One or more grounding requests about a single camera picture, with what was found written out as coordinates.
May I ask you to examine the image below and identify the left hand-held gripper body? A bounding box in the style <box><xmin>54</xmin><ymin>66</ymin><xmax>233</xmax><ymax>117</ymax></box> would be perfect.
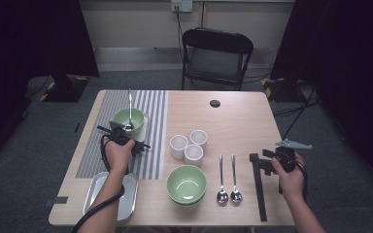
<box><xmin>108</xmin><ymin>119</ymin><xmax>134</xmax><ymax>148</ymax></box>

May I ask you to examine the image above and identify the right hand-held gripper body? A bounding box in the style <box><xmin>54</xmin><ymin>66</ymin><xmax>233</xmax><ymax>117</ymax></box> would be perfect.
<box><xmin>271</xmin><ymin>138</ymin><xmax>314</xmax><ymax>173</ymax></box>

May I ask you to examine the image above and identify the green bowl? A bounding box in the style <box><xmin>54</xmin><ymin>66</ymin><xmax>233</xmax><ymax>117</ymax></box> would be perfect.
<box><xmin>166</xmin><ymin>164</ymin><xmax>208</xmax><ymax>204</ymax></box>
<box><xmin>112</xmin><ymin>107</ymin><xmax>147</xmax><ymax>137</ymax></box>
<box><xmin>169</xmin><ymin>195</ymin><xmax>206</xmax><ymax>208</ymax></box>

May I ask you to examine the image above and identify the steel spoon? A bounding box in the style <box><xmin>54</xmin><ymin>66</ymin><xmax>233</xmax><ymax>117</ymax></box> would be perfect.
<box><xmin>229</xmin><ymin>153</ymin><xmax>243</xmax><ymax>204</ymax></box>
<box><xmin>216</xmin><ymin>153</ymin><xmax>229</xmax><ymax>205</ymax></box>
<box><xmin>124</xmin><ymin>88</ymin><xmax>136</xmax><ymax>132</ymax></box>

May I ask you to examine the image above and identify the row of black chopsticks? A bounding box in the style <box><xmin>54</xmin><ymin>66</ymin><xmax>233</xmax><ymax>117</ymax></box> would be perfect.
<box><xmin>248</xmin><ymin>152</ymin><xmax>269</xmax><ymax>223</ymax></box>

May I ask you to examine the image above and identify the white ribbed cup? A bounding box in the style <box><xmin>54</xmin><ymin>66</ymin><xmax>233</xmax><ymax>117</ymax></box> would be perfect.
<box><xmin>189</xmin><ymin>129</ymin><xmax>209</xmax><ymax>150</ymax></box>
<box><xmin>169</xmin><ymin>134</ymin><xmax>189</xmax><ymax>161</ymax></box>
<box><xmin>184</xmin><ymin>144</ymin><xmax>205</xmax><ymax>166</ymax></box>

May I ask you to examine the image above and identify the person's left hand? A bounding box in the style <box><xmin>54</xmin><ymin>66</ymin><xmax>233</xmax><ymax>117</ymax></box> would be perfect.
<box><xmin>103</xmin><ymin>137</ymin><xmax>137</xmax><ymax>176</ymax></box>

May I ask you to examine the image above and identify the person's right hand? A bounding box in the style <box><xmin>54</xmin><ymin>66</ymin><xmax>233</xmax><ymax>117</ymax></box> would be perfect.
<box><xmin>270</xmin><ymin>151</ymin><xmax>307</xmax><ymax>204</ymax></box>

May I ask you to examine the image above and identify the grey striped placemat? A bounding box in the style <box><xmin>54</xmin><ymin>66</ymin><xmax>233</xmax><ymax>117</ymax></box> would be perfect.
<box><xmin>75</xmin><ymin>89</ymin><xmax>170</xmax><ymax>181</ymax></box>

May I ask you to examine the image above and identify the black stand base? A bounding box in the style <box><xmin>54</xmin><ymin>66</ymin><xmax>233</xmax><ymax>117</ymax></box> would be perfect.
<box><xmin>260</xmin><ymin>77</ymin><xmax>309</xmax><ymax>104</ymax></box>
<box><xmin>39</xmin><ymin>72</ymin><xmax>90</xmax><ymax>104</ymax></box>

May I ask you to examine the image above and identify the black folding chair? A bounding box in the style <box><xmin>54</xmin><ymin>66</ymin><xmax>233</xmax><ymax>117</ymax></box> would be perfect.
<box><xmin>181</xmin><ymin>27</ymin><xmax>254</xmax><ymax>91</ymax></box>

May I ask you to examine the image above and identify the black curtain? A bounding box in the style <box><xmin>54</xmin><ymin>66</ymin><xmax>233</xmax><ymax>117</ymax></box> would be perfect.
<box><xmin>0</xmin><ymin>0</ymin><xmax>101</xmax><ymax>166</ymax></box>
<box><xmin>269</xmin><ymin>0</ymin><xmax>373</xmax><ymax>195</ymax></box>

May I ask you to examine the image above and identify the black floor cable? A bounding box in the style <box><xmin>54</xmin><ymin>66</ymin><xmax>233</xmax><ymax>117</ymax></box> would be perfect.
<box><xmin>272</xmin><ymin>96</ymin><xmax>321</xmax><ymax>118</ymax></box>
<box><xmin>242</xmin><ymin>62</ymin><xmax>275</xmax><ymax>85</ymax></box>
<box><xmin>281</xmin><ymin>84</ymin><xmax>319</xmax><ymax>142</ymax></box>

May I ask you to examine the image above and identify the black socket cable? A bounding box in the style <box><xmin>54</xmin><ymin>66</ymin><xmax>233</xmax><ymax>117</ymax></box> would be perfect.
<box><xmin>174</xmin><ymin>5</ymin><xmax>187</xmax><ymax>66</ymax></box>

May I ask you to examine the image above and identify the white wall socket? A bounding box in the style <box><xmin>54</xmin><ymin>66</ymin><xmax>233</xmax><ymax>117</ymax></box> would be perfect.
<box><xmin>170</xmin><ymin>0</ymin><xmax>193</xmax><ymax>14</ymax></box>

